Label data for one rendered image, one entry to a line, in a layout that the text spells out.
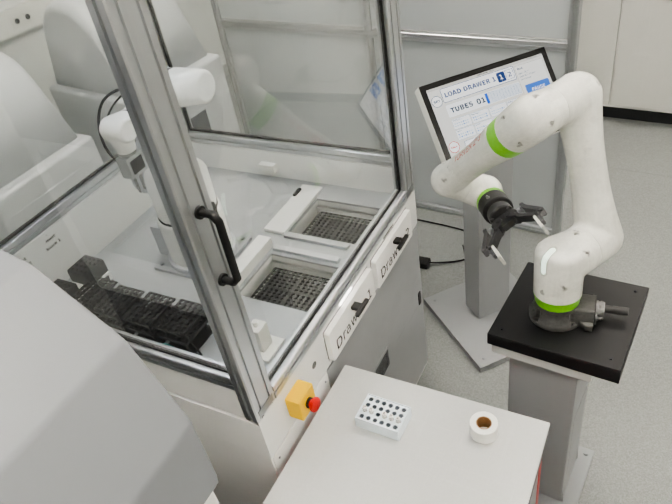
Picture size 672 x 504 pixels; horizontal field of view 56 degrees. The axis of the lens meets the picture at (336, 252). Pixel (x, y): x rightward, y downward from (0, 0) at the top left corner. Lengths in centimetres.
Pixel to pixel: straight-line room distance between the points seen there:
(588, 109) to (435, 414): 87
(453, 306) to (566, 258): 136
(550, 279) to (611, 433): 105
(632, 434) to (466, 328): 79
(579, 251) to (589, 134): 30
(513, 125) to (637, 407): 149
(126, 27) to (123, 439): 58
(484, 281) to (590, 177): 114
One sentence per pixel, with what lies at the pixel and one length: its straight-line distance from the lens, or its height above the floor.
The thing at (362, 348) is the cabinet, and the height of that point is 67.
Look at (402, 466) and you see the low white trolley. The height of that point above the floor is 76.
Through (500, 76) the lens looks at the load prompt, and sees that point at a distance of 241.
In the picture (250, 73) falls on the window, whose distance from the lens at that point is 130.
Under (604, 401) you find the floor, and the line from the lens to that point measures 277.
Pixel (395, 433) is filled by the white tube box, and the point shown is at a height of 79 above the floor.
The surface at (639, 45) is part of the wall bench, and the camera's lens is 434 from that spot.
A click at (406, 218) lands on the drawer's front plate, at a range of 210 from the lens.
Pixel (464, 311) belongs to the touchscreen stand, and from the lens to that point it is 300.
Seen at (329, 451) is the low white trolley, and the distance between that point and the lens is 169.
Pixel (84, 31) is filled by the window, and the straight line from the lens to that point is 109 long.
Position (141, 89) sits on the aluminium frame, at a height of 179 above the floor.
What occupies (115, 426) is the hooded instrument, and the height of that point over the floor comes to 158.
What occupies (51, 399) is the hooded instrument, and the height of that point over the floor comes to 165.
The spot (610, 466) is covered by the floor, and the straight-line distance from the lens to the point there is 260.
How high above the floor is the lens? 215
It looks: 38 degrees down
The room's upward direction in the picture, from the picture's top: 11 degrees counter-clockwise
